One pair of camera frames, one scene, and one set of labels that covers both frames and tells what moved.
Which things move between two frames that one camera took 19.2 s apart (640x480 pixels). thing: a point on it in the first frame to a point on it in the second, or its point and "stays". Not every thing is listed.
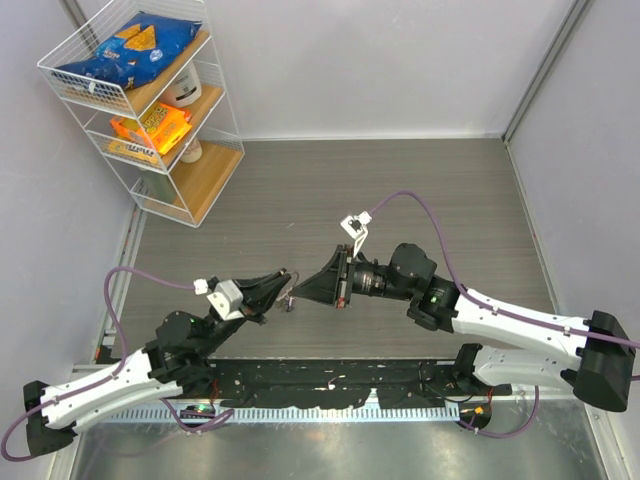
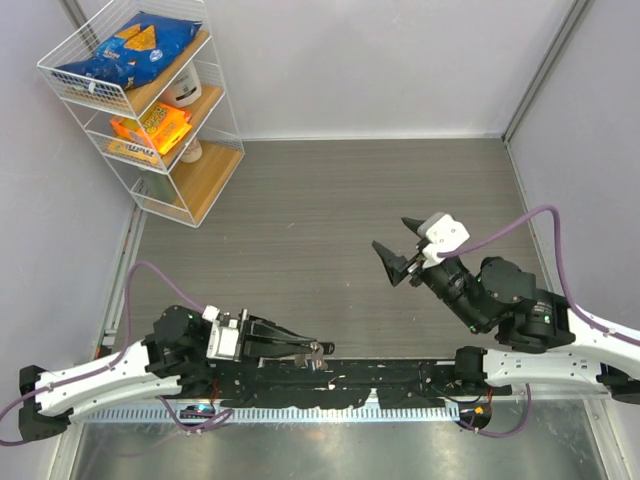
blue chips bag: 135,51 stays
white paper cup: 193,151 stays
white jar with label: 187,90 stays
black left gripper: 255,305 to 259,336
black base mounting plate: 391,382 stays
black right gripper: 329,285 to 396,267
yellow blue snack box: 122,148 stays
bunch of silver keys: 289,300 to 315,360
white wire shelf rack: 142,79 stays
